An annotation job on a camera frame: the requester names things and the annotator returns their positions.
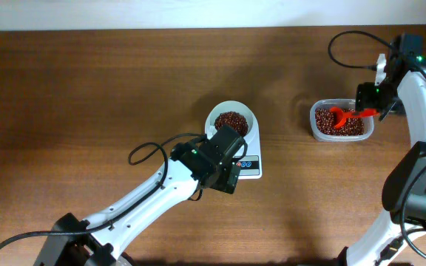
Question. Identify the red beans in bowl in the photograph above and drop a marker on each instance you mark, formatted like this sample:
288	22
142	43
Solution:
233	119

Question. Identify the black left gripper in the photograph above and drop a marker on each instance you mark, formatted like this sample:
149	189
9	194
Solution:
228	179

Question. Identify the clear plastic container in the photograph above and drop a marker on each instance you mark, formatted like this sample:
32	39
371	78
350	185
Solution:
347	105

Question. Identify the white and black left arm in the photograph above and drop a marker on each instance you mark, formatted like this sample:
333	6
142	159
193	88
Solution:
101	238

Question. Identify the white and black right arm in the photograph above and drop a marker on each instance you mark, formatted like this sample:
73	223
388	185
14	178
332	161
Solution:
400	86

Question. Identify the white bowl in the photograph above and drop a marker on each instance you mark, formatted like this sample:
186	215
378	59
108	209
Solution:
232	106

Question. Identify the white digital kitchen scale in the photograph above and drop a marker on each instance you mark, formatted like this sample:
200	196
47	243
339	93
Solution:
251	164

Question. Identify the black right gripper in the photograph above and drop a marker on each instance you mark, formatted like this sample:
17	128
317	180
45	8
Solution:
363	99

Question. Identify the red adzuki beans in container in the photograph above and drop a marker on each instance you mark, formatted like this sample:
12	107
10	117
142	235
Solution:
325	122

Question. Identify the red plastic scoop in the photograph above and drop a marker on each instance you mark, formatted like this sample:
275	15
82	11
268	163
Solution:
342	117

